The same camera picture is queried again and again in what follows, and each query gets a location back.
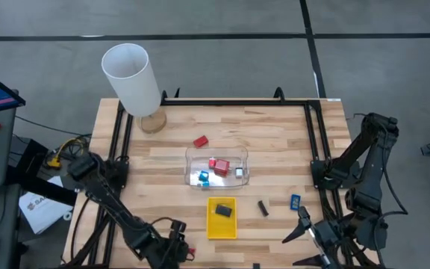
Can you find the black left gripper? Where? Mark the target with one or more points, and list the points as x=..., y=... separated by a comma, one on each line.
x=162, y=250

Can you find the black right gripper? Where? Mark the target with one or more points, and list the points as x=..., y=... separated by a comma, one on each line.
x=327, y=239

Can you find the blue rectangular case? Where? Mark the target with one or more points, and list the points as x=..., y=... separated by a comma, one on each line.
x=295, y=202

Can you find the black rectangular block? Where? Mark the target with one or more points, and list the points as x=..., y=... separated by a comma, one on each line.
x=223, y=210

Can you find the red box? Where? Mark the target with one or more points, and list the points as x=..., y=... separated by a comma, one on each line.
x=200, y=141
x=221, y=167

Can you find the small white teal block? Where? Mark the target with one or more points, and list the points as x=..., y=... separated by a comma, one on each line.
x=239, y=172

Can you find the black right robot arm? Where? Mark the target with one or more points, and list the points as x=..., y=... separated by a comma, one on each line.
x=371, y=168

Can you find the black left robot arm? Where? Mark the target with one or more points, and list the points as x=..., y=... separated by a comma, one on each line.
x=110, y=201

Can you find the yellow plastic basket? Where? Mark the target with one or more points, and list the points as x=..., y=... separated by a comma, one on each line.
x=220, y=226

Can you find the black table edge clip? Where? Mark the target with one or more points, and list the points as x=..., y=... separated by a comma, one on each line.
x=256, y=266

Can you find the black stick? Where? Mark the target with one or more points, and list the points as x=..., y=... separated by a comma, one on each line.
x=263, y=208

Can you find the clear plastic container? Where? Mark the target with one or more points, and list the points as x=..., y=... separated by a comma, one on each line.
x=233, y=157

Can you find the white printed paper bag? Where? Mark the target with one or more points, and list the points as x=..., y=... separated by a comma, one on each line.
x=43, y=209

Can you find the black metal stand beam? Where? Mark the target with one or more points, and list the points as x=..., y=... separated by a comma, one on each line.
x=43, y=188

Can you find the white cylinder lamp shade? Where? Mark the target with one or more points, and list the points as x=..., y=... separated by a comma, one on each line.
x=133, y=82

